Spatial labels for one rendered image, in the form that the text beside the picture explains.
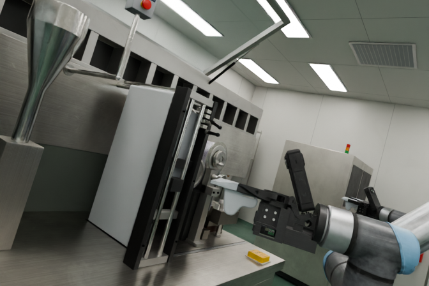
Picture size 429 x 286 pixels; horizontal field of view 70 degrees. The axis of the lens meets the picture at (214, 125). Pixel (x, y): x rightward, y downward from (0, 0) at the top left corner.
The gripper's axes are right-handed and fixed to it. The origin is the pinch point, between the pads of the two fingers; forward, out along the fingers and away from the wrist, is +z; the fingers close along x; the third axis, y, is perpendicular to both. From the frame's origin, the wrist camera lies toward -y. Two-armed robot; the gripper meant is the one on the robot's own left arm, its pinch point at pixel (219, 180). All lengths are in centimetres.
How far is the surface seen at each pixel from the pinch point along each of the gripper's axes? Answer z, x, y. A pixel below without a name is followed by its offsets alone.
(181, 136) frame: 18.3, 28.7, -10.3
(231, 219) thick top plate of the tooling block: 0, 89, 13
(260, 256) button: -16, 73, 22
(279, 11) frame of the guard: 4, 64, -82
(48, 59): 51, 5, -16
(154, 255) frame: 16.9, 38.3, 26.3
